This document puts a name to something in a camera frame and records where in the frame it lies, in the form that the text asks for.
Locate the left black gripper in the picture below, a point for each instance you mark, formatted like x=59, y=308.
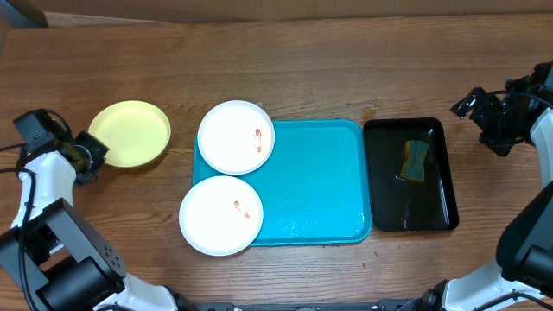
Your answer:
x=88, y=140

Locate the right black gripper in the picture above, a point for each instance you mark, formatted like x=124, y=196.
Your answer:
x=488, y=104

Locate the yellow-green rimmed plate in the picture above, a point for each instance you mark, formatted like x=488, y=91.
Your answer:
x=135, y=132

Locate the green yellow sponge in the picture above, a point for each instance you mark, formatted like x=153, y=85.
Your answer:
x=415, y=152

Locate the white plate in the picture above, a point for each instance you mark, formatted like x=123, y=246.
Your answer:
x=221, y=216
x=236, y=137

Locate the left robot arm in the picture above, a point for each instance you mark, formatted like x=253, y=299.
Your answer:
x=58, y=259

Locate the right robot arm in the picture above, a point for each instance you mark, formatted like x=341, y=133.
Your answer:
x=522, y=268

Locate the black plastic tray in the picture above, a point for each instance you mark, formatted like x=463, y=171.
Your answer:
x=401, y=205

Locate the teal plastic tray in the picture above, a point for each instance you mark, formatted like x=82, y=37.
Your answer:
x=314, y=186

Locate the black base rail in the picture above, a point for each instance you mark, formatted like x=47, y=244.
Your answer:
x=381, y=305

